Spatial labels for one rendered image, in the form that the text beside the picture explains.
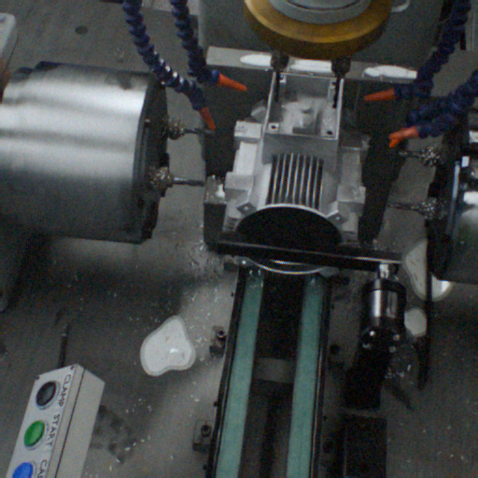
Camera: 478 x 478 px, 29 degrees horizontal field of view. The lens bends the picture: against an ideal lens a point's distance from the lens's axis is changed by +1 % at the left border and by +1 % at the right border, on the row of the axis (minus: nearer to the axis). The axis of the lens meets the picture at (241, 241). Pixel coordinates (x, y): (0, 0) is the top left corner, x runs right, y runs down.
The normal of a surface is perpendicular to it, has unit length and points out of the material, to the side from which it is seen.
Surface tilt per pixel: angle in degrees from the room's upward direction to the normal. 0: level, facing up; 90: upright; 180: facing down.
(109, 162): 47
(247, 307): 0
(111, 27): 0
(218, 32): 90
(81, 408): 52
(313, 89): 90
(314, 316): 0
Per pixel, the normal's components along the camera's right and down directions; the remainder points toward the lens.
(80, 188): -0.10, 0.41
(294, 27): 0.03, -0.61
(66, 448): 0.80, -0.28
